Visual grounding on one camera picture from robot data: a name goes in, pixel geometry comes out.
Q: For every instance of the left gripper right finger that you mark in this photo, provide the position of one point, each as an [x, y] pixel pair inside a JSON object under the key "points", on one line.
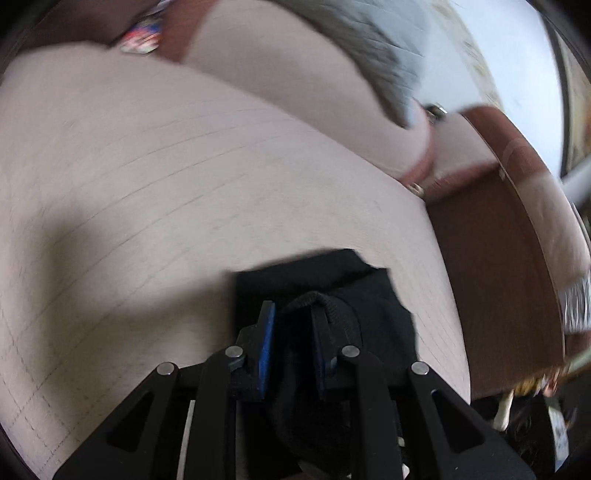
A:
{"points": [[414, 427]]}

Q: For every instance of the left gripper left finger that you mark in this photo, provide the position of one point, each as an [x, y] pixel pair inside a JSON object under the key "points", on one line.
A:
{"points": [[179, 423]]}

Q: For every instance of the black pants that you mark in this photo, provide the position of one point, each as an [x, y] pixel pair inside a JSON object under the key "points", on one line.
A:
{"points": [[356, 297]]}

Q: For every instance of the pink quilted mattress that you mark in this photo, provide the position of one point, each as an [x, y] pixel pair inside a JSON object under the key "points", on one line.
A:
{"points": [[131, 189]]}

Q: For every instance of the pink red cushion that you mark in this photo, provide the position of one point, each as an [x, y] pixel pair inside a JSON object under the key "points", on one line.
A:
{"points": [[482, 140]]}

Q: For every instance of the small dark object on bolster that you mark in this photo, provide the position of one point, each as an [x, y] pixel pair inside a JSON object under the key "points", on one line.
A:
{"points": [[435, 112]]}

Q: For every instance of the pink bolster with red ends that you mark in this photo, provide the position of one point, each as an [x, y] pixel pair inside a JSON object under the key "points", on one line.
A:
{"points": [[264, 49]]}

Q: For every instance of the colourful small packet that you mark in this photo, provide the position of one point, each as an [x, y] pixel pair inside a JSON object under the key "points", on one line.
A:
{"points": [[144, 36]]}

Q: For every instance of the grey quilted pillow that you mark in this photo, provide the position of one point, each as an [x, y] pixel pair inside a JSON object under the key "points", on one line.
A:
{"points": [[385, 39]]}

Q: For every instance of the maroon cloth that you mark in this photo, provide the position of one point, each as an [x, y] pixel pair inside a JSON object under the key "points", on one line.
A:
{"points": [[98, 21]]}

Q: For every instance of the brown wooden bed frame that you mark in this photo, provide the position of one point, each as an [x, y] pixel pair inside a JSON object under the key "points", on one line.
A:
{"points": [[503, 290]]}

